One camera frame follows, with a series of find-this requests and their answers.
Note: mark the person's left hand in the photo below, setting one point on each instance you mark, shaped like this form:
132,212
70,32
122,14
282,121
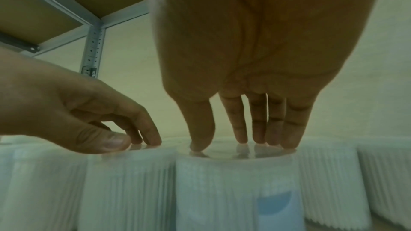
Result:
48,98

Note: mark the person's right hand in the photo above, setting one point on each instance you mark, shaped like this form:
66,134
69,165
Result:
257,34

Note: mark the clear cotton swab tub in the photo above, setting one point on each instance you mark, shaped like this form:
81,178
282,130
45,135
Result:
128,186

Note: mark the cotton swab tub blue label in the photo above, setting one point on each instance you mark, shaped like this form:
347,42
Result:
224,186

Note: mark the grey metal shelf rack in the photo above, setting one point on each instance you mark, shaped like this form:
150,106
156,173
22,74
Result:
92,42

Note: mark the row of cotton swab packs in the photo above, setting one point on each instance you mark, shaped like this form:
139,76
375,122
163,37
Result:
330,174

